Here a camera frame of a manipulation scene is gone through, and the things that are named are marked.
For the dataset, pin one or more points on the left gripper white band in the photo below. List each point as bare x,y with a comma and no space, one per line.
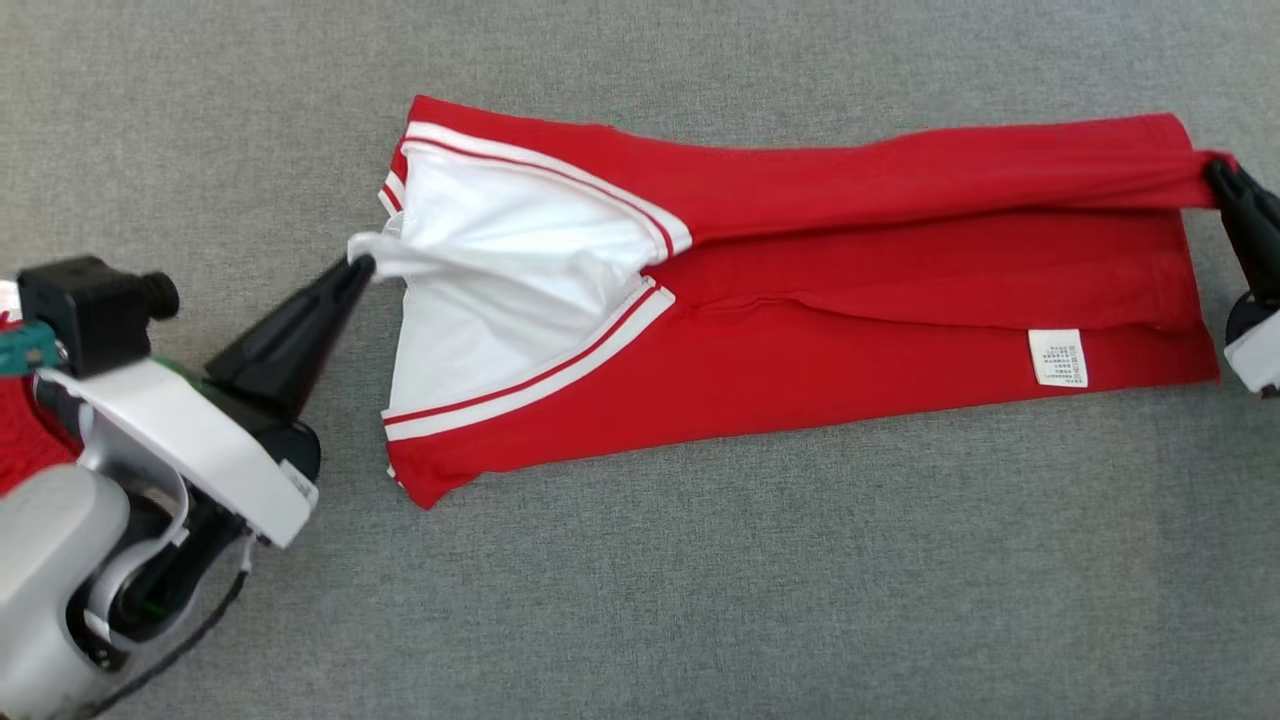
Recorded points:
200,450

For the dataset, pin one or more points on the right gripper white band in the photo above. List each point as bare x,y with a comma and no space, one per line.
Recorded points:
1260,350

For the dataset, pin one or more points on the red white basketball shorts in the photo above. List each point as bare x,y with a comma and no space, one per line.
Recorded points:
30,440

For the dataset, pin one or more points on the red white basketball jersey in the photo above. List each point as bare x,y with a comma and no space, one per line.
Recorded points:
850,300

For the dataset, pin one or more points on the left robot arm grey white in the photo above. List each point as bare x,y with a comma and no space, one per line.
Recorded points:
50,560

